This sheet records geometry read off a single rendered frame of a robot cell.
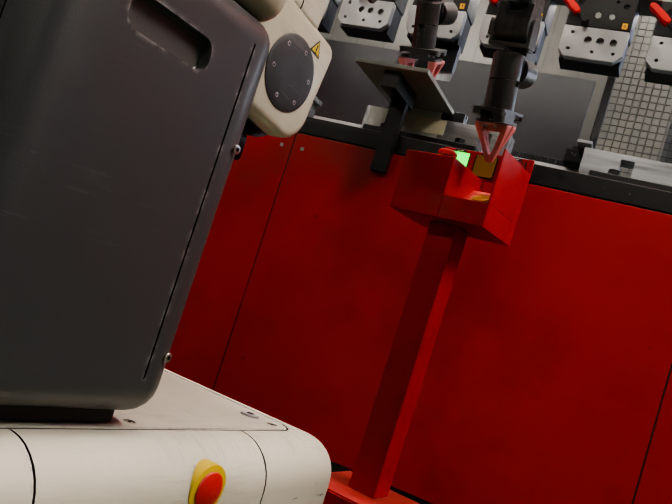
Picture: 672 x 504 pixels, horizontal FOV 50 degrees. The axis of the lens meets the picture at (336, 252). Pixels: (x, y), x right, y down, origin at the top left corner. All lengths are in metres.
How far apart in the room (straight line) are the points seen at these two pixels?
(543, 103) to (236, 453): 1.83
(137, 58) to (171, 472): 0.37
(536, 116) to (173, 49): 1.86
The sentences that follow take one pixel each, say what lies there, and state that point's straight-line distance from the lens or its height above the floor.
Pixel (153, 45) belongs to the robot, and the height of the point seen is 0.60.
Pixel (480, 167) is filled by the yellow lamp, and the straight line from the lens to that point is 1.54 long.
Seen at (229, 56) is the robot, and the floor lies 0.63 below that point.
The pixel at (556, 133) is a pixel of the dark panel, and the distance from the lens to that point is 2.38.
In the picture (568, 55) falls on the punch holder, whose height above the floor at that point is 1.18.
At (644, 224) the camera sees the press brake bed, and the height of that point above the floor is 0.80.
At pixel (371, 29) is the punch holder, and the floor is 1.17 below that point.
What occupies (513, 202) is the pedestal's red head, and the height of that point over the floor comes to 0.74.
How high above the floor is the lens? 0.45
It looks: 4 degrees up
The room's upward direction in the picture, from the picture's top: 18 degrees clockwise
